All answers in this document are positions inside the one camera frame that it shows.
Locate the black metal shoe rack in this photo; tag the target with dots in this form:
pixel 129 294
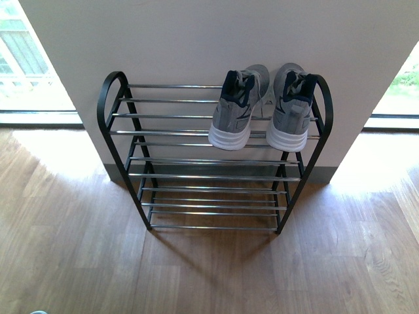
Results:
pixel 158 136

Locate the grey sneaker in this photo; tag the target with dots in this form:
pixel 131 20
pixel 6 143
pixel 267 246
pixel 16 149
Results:
pixel 293 92
pixel 241 92

